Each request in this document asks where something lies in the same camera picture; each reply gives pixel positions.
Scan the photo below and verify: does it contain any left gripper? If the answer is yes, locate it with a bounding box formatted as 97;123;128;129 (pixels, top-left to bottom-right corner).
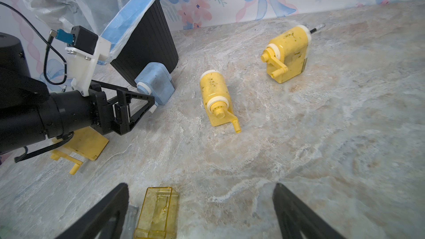
87;79;156;137

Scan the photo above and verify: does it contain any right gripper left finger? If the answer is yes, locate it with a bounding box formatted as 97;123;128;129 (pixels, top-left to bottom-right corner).
57;183;129;239

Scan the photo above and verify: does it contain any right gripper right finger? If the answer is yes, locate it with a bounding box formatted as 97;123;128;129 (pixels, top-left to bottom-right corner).
272;183;344;239

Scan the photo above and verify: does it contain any blue pencil sharpener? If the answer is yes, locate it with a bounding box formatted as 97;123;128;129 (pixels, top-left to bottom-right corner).
135;62;175;113

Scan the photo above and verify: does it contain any yellow pencil sharpener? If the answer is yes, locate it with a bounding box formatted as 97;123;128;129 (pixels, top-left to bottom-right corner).
261;24;325;84
200;70;241;133
50;127;109;175

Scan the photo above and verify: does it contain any yellow transparent shavings tray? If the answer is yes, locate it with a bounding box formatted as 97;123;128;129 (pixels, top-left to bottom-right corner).
133;187;179;239

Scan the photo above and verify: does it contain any dark shavings tray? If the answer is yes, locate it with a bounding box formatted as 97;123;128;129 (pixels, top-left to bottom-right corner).
120;205;138;239

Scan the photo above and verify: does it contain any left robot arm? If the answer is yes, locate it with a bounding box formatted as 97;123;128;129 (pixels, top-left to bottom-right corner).
1;33;155;162

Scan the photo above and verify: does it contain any black trash bin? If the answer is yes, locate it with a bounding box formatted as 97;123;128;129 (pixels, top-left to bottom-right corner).
111;0;179;87

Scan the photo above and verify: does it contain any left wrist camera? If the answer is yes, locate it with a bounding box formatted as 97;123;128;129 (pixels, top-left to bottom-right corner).
49;25;111;97

